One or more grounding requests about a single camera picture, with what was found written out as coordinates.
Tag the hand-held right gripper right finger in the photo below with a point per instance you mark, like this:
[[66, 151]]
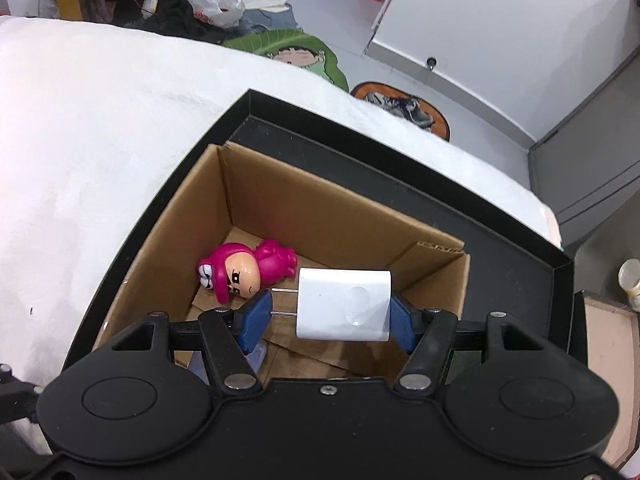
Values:
[[402, 320]]

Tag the white wall charger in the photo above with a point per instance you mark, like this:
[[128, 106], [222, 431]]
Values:
[[340, 305]]

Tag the light blue cloth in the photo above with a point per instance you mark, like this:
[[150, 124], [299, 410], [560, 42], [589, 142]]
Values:
[[270, 19]]

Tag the brown round mat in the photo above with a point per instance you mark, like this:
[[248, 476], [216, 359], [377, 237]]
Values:
[[440, 120]]

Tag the yellow print paper cup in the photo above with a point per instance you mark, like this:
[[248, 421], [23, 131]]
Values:
[[631, 280]]

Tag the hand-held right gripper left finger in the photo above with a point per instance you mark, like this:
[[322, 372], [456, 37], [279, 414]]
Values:
[[255, 320]]

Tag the green cartoon mat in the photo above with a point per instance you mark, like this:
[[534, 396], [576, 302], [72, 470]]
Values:
[[300, 57]]

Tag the dark clothes pile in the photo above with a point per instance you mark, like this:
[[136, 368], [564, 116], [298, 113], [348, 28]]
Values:
[[170, 15]]

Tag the brown cardboard box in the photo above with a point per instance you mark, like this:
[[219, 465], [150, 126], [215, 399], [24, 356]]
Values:
[[325, 210]]

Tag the purple toy block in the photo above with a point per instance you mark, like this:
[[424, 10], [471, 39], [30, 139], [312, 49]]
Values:
[[259, 357]]

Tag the grey chair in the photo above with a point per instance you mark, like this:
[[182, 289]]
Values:
[[590, 185]]

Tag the white plastic bag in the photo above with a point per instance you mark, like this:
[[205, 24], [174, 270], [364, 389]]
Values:
[[215, 2]]

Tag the black door stopper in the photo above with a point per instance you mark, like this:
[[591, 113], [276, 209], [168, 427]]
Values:
[[431, 62]]

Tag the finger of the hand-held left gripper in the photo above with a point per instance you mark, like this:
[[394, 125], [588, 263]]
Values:
[[17, 402]]

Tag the pink hooded figurine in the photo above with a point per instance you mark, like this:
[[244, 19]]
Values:
[[265, 260]]

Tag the black shallow tray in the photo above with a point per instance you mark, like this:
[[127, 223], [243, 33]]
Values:
[[515, 290]]

